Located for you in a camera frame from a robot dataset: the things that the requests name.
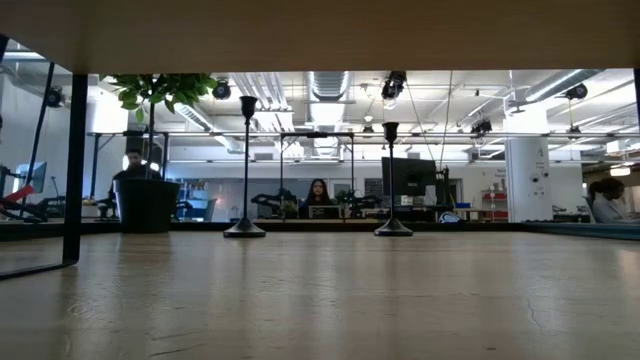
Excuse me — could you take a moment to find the medium black candlestick holder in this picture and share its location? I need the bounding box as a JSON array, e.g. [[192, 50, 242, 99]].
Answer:
[[373, 120, 415, 238]]

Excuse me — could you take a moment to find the tall black candlestick holder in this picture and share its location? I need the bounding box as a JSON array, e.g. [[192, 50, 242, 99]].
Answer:
[[222, 94, 268, 240]]

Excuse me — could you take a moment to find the person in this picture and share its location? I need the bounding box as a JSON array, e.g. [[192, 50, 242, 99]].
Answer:
[[298, 177, 336, 220], [110, 147, 164, 182], [586, 176, 640, 224]]

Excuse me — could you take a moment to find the open laptop on desk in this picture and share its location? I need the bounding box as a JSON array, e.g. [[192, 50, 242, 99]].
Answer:
[[308, 204, 343, 220]]

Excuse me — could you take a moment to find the black monitor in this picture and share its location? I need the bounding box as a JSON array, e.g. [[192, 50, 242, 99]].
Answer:
[[380, 155, 438, 198]]

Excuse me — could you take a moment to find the black overhead spotlight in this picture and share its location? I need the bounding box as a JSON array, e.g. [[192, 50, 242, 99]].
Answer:
[[211, 79, 233, 102], [43, 85, 66, 109], [469, 117, 494, 137], [565, 81, 590, 102], [380, 69, 409, 102]]

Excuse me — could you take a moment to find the wooden riser with black legs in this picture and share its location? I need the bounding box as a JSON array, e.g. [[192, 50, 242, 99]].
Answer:
[[0, 0, 640, 282]]

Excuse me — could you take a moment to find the black plant pot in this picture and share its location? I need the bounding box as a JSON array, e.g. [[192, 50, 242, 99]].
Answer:
[[113, 178, 182, 235]]

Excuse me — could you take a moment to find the red storage shelf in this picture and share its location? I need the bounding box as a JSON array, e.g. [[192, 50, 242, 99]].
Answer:
[[481, 188, 509, 222]]

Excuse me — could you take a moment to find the green leafy plant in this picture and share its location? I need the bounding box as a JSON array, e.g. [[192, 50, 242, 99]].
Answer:
[[99, 73, 219, 182]]

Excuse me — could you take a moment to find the white round column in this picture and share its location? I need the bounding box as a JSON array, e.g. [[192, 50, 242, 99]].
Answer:
[[503, 106, 554, 224]]

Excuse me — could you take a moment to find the small tilted monitor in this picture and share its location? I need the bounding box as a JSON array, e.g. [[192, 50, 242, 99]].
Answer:
[[13, 160, 49, 196]]

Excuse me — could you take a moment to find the silver ventilation duct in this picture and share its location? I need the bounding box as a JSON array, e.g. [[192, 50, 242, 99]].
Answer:
[[305, 69, 353, 106]]

